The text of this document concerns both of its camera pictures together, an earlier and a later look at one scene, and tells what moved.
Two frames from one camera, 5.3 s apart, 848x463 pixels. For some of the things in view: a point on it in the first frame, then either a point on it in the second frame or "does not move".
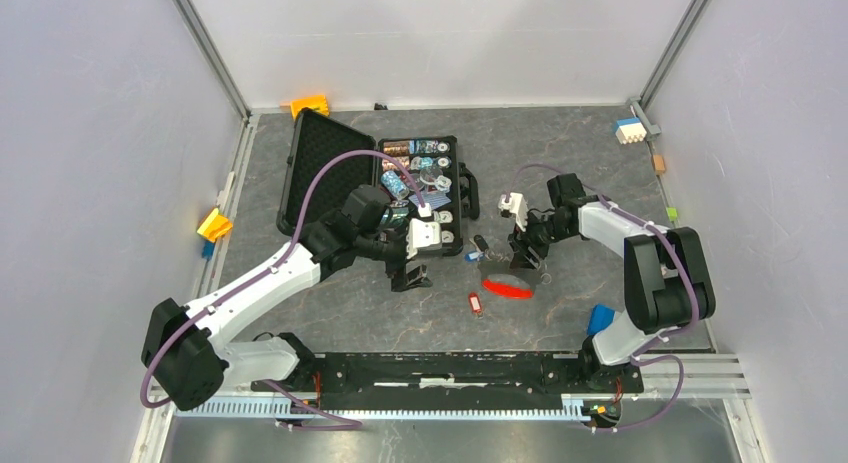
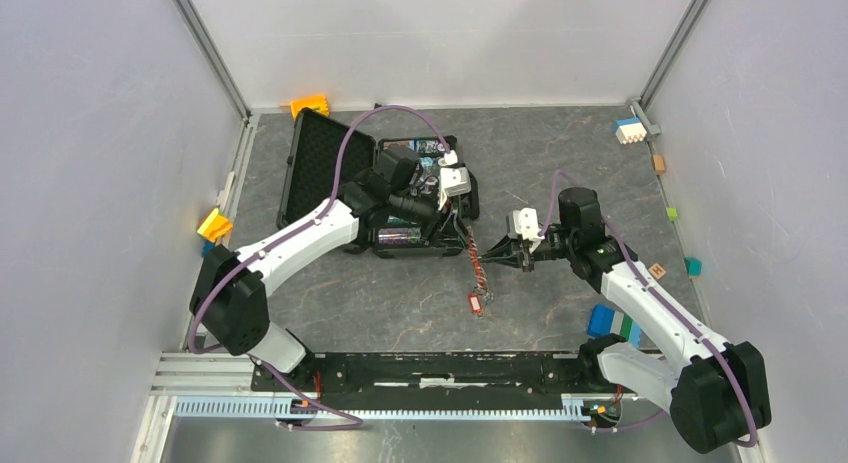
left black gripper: [397, 273] → [450, 230]
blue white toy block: [630, 130] does not move
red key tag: [474, 302] does not move
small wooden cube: [659, 164] does not move
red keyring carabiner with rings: [511, 286] → [482, 287]
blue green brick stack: [600, 318] does not move
